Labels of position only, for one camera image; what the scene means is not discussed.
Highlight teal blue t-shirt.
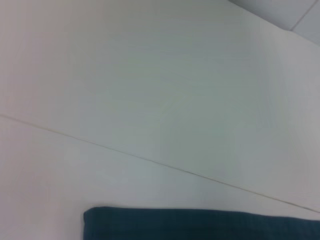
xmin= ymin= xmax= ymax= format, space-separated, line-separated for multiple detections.
xmin=83 ymin=206 xmax=320 ymax=240

